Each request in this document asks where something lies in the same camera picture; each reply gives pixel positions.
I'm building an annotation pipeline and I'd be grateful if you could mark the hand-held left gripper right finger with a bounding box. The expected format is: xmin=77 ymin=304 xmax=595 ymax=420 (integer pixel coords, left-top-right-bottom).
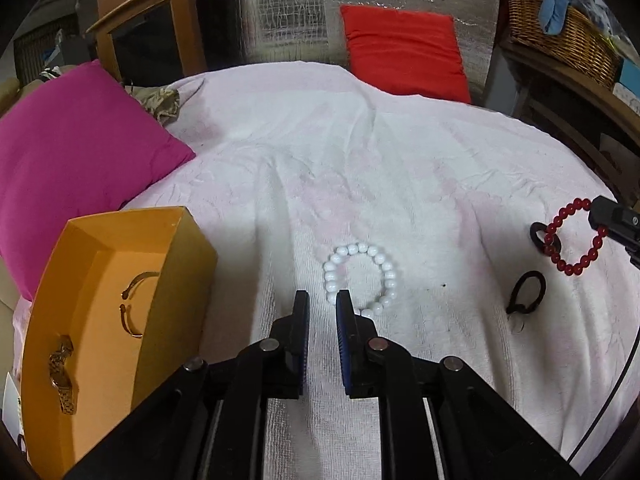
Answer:
xmin=335 ymin=288 xmax=582 ymax=480

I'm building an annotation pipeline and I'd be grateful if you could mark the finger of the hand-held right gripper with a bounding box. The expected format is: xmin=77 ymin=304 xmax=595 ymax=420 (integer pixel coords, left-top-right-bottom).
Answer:
xmin=587 ymin=196 xmax=640 ymax=250

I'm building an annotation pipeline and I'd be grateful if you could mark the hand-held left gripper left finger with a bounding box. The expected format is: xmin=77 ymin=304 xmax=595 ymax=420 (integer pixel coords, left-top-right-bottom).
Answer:
xmin=65 ymin=289 xmax=312 ymax=480

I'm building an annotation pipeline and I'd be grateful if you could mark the red bead bracelet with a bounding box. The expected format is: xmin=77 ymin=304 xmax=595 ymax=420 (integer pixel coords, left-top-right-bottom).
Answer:
xmin=544 ymin=198 xmax=609 ymax=277

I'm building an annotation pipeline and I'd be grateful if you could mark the white bead bracelet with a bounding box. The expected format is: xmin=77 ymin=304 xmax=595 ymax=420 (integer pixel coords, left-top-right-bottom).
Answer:
xmin=323 ymin=242 xmax=398 ymax=318

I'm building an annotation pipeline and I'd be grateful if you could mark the gold bangle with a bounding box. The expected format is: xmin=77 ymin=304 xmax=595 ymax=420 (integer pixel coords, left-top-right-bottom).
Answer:
xmin=119 ymin=271 xmax=161 ymax=339

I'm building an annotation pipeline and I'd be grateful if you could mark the orange cardboard box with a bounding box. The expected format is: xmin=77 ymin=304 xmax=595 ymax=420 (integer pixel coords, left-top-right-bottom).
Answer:
xmin=21 ymin=205 xmax=219 ymax=480

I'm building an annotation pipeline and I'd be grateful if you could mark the gold watch band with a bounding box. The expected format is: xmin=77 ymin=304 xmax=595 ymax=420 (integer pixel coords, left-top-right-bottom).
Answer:
xmin=48 ymin=335 xmax=79 ymax=416

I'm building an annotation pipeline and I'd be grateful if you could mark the wooden table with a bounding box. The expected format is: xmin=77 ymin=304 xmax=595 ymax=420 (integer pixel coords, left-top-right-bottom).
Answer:
xmin=492 ymin=34 xmax=640 ymax=203

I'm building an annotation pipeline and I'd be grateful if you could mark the white blanket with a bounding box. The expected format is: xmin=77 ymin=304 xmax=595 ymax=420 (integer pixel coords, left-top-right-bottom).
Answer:
xmin=12 ymin=60 xmax=640 ymax=480

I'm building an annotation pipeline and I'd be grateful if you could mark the wicker basket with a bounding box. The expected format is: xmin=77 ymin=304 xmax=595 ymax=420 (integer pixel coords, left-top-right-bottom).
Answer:
xmin=503 ymin=0 xmax=622 ymax=90

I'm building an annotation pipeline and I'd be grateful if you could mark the blue cloth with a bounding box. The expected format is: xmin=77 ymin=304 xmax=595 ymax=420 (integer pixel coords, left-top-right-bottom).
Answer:
xmin=539 ymin=0 xmax=585 ymax=37

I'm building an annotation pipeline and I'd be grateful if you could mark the patterned beige cloth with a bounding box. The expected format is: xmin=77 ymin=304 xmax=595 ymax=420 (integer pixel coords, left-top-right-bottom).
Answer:
xmin=126 ymin=85 xmax=181 ymax=124

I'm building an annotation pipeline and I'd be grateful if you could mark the red pillow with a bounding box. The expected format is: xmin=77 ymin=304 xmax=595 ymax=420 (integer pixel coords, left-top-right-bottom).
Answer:
xmin=339 ymin=4 xmax=472 ymax=104

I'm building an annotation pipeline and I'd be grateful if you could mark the pink pillow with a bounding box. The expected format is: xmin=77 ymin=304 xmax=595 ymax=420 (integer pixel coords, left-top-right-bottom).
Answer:
xmin=0 ymin=59 xmax=197 ymax=302

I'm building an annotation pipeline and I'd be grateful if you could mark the silver foil insulation mat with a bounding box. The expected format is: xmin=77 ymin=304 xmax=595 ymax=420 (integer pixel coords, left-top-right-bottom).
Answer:
xmin=239 ymin=0 xmax=502 ymax=107

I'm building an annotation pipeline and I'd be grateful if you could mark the wooden glass-door cabinet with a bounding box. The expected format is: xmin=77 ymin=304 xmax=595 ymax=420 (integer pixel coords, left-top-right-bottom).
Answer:
xmin=86 ymin=0 xmax=243 ymax=83

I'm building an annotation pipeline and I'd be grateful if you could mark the beige sofa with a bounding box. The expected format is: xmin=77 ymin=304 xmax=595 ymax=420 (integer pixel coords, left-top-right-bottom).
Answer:
xmin=0 ymin=74 xmax=32 ymax=117

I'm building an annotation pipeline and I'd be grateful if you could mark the dark wicker drawer unit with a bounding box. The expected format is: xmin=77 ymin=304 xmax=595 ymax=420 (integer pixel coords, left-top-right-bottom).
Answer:
xmin=12 ymin=24 xmax=68 ymax=83

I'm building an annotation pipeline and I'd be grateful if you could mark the black flat ring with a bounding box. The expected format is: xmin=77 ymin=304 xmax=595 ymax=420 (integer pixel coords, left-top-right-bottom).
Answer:
xmin=530 ymin=221 xmax=561 ymax=252

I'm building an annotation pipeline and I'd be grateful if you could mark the black hair tie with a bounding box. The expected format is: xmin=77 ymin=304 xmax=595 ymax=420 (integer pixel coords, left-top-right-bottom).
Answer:
xmin=505 ymin=270 xmax=546 ymax=333

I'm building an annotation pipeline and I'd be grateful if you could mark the black cable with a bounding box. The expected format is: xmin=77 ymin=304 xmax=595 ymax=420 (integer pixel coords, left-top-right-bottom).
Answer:
xmin=569 ymin=317 xmax=640 ymax=463

